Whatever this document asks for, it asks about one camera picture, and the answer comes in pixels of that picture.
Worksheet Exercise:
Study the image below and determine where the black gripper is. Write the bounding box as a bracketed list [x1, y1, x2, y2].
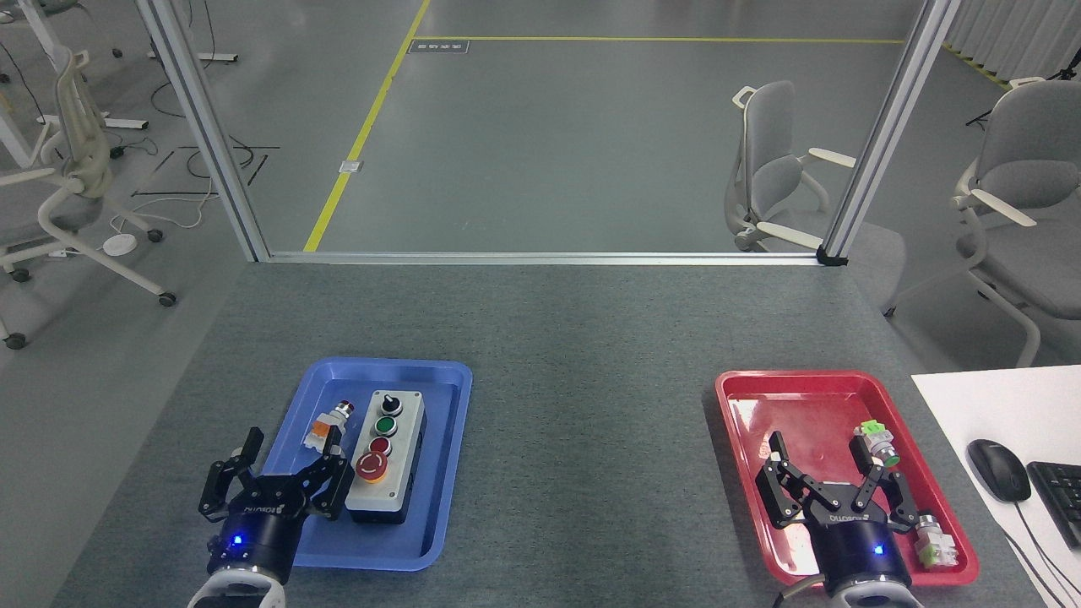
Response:
[198, 422, 356, 585]
[754, 431, 922, 594]

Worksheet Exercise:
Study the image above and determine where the grey control box with buttons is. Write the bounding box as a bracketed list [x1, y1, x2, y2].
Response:
[344, 389, 429, 525]

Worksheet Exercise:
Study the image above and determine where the red push button orange base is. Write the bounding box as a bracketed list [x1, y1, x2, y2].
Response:
[304, 400, 356, 455]

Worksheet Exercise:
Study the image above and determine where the silver push button green base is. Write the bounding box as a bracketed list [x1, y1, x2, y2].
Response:
[913, 512, 960, 569]

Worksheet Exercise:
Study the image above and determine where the red plastic tray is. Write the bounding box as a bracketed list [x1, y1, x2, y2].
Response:
[714, 369, 981, 589]

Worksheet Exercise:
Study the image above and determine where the black computer mouse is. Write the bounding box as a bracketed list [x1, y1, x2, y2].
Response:
[967, 438, 1033, 505]

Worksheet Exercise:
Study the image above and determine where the blue plastic tray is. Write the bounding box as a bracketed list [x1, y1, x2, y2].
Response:
[233, 357, 474, 573]

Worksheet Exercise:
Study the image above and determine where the white desk top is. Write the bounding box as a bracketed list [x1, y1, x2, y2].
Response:
[910, 365, 1081, 608]

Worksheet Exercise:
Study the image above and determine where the black keyboard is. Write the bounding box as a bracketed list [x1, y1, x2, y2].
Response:
[1025, 460, 1081, 551]

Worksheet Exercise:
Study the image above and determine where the grey office chair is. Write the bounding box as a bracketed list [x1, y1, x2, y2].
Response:
[883, 77, 1081, 369]
[724, 80, 907, 318]

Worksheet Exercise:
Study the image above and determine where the silver aluminium crossbar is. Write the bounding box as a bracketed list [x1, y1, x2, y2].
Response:
[265, 251, 825, 267]

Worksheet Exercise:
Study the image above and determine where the white mesh office chair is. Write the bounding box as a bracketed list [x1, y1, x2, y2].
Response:
[0, 46, 179, 351]

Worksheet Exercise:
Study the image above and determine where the white desk foot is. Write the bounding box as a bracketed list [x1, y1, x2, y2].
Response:
[148, 49, 240, 65]
[37, 115, 150, 133]

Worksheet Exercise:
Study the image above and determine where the white ribbed partition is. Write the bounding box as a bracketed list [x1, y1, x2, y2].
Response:
[941, 0, 1081, 82]

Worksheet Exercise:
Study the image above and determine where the green push button switch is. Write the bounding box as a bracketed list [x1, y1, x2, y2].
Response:
[852, 419, 902, 470]

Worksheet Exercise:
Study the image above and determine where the black mouse cable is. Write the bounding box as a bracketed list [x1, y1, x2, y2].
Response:
[1003, 500, 1078, 608]

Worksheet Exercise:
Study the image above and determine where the white floor cable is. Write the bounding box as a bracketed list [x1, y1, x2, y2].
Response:
[108, 187, 219, 237]

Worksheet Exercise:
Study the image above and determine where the black floor cable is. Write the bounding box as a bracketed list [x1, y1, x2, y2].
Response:
[150, 0, 281, 183]

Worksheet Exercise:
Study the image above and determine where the silver aluminium post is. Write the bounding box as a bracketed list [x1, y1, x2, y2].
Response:
[135, 0, 272, 263]
[816, 0, 963, 268]

